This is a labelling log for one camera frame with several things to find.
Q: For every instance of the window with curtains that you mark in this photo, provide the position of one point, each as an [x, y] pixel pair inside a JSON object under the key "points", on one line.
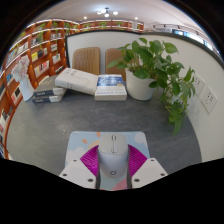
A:
{"points": [[186, 33]]}

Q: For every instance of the blue and white book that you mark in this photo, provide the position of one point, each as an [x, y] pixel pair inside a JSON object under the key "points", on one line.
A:
{"points": [[110, 85]]}

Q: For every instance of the green plant in white pot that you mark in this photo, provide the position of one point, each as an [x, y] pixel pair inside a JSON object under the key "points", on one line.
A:
{"points": [[140, 85]]}

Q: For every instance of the white computer mouse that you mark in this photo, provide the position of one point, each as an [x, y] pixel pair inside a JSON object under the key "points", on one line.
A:
{"points": [[113, 156]]}

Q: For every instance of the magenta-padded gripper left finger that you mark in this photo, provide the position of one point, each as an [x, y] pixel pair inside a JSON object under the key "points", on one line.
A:
{"points": [[75, 171]]}

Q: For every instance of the orange wooden bookshelf unit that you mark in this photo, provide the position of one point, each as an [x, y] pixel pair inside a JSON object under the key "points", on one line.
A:
{"points": [[43, 53]]}

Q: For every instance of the ceiling spotlight cluster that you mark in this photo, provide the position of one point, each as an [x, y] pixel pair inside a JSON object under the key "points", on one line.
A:
{"points": [[106, 12]]}

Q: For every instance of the white ceramic jug vase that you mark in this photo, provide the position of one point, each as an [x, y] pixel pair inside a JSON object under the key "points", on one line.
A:
{"points": [[26, 91]]}

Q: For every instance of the thick white book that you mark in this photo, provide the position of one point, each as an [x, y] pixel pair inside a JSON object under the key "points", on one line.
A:
{"points": [[76, 80]]}

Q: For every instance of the white wall socket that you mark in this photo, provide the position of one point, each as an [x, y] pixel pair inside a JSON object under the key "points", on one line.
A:
{"points": [[209, 100], [199, 83]]}

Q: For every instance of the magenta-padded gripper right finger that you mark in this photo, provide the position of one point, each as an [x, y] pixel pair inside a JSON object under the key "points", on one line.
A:
{"points": [[150, 170]]}

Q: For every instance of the pastel cloud print mouse pad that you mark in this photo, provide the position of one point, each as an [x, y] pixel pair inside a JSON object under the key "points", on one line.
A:
{"points": [[80, 143]]}

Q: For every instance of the dark hardcover book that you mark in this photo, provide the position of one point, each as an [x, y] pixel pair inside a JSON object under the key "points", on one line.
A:
{"points": [[48, 86], [46, 99]]}

